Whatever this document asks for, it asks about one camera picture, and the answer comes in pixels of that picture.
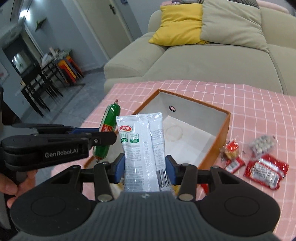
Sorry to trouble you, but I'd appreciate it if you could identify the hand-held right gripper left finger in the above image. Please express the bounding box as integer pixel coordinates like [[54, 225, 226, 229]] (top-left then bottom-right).
[[46, 153, 126, 202]]

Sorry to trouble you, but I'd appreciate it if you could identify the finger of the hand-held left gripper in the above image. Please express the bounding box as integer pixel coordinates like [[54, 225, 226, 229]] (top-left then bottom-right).
[[35, 132, 117, 152], [13, 124, 100, 135]]

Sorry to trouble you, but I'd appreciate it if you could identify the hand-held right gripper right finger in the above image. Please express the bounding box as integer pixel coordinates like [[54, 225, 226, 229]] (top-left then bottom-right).
[[165, 155, 247, 202]]

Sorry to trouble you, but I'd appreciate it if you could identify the green sausage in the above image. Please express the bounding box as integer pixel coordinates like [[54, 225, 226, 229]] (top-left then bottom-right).
[[92, 99, 121, 161]]

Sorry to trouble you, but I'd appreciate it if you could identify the white sachet packet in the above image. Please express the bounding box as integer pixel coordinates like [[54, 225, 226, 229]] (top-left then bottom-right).
[[116, 112, 177, 193]]

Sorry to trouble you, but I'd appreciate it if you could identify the orange cardboard box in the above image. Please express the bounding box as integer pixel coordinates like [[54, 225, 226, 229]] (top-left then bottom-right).
[[84, 88, 231, 195]]

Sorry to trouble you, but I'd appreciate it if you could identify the pastry packet with red label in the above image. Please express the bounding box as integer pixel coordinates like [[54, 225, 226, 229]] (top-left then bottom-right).
[[219, 138, 239, 161]]

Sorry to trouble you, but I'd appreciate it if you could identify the small red snack packet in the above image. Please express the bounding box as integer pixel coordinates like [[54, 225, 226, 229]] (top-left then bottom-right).
[[225, 159, 246, 174]]

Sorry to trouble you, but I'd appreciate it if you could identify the large red snack packet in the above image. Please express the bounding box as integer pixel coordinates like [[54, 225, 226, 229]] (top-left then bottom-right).
[[244, 153, 289, 191]]

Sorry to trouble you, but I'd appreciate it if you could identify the clear bean packet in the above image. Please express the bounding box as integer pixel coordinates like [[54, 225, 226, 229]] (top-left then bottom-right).
[[249, 135, 277, 155]]

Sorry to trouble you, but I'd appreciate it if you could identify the person's left hand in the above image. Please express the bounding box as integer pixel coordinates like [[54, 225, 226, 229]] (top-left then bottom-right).
[[0, 170, 37, 208]]

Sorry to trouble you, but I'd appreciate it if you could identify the stack of colourful stools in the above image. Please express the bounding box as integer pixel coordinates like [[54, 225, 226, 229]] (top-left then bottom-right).
[[55, 56, 85, 85]]

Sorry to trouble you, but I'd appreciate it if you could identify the black dining table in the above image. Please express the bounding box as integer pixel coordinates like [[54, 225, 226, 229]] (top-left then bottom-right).
[[20, 59, 70, 117]]

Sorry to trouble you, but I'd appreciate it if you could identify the pink checkered tablecloth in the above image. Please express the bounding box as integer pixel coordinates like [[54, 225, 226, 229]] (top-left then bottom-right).
[[51, 80, 296, 241]]

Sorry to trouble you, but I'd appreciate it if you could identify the white door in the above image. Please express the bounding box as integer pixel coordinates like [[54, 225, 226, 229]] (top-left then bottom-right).
[[76, 0, 142, 67]]

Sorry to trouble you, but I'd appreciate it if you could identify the beige sofa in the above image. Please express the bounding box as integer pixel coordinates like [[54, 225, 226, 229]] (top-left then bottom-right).
[[103, 0, 296, 94]]

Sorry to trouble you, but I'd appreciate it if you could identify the yellow pillow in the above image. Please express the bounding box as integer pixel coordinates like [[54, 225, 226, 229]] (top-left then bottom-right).
[[149, 3, 210, 46]]

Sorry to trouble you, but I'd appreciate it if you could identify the beige pillow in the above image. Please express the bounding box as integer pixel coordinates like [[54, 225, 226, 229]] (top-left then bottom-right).
[[200, 0, 270, 52]]

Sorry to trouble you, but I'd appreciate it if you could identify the pink cushion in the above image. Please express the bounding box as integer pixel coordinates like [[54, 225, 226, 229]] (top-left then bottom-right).
[[257, 0, 289, 14]]

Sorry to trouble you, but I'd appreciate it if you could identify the green wall shelf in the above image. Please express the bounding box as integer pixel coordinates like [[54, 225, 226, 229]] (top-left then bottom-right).
[[35, 19, 47, 31]]

